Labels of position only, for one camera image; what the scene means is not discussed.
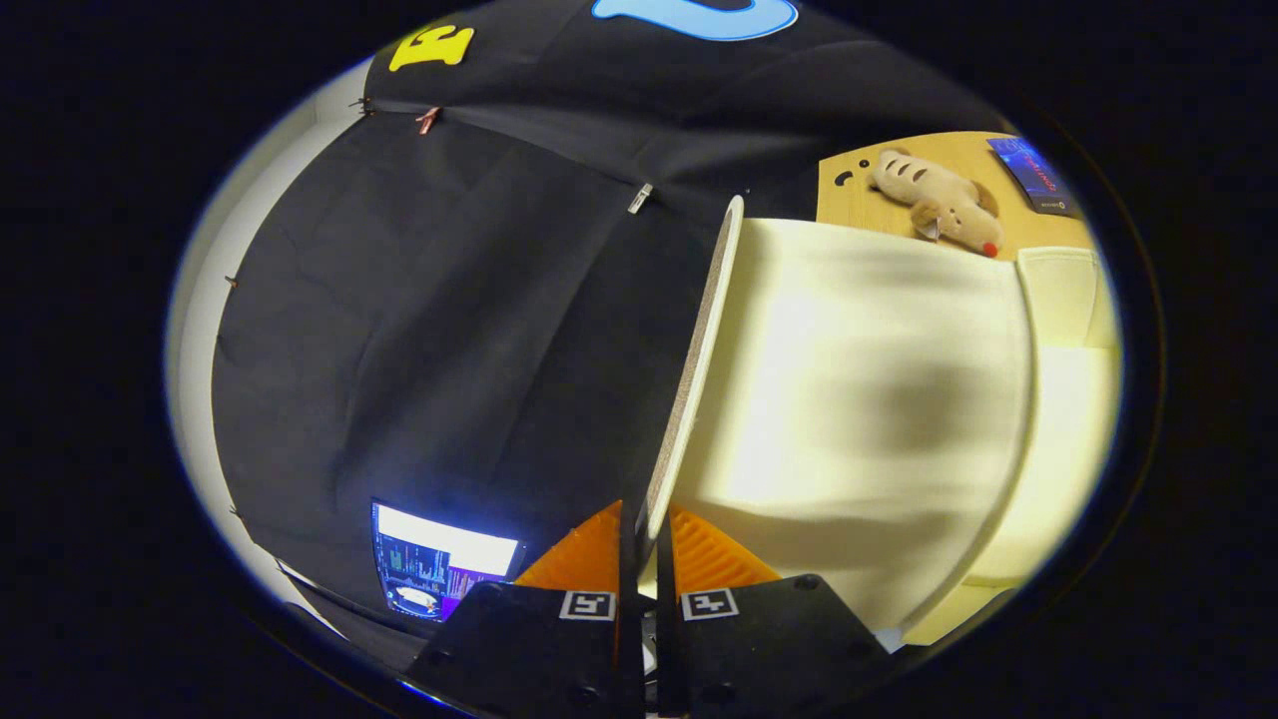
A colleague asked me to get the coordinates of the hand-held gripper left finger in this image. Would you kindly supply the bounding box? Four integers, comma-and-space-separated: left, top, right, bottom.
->
404, 499, 645, 719

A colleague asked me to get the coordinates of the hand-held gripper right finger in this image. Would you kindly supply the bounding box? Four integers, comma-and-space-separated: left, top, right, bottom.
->
654, 502, 895, 719

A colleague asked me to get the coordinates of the cream fabric storage box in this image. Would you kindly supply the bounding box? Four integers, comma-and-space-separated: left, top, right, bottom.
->
639, 195, 1124, 650

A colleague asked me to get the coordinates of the laptop screen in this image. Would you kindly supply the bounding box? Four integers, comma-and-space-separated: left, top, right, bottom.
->
371, 501, 522, 622

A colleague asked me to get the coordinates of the black backdrop cloth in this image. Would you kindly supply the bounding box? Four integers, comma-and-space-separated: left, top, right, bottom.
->
205, 0, 1009, 640

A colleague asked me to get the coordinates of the brown plush toy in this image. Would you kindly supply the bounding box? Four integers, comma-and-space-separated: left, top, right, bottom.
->
867, 148, 1004, 259

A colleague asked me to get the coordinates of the blue cover book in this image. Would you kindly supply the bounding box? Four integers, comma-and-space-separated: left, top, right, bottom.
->
986, 135, 1084, 218

